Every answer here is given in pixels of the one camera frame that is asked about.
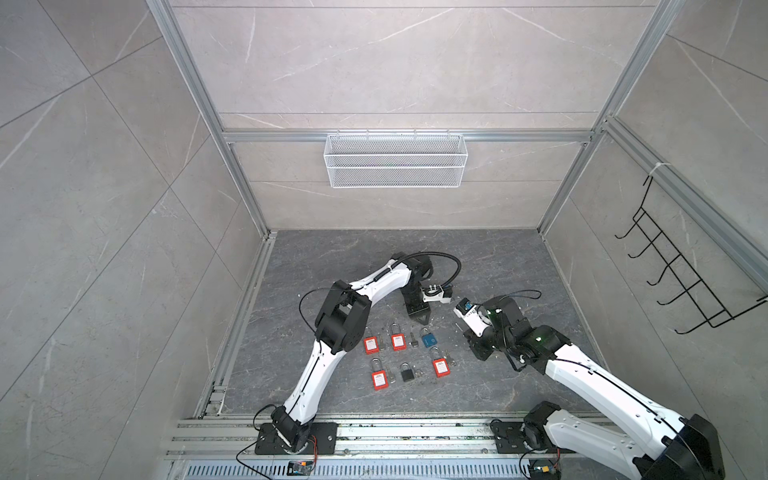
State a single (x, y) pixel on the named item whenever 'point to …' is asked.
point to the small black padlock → (407, 374)
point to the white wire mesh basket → (390, 161)
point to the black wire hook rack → (678, 268)
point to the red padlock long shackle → (398, 339)
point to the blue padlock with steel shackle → (429, 339)
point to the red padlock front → (440, 365)
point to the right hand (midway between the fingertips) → (467, 329)
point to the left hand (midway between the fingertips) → (422, 309)
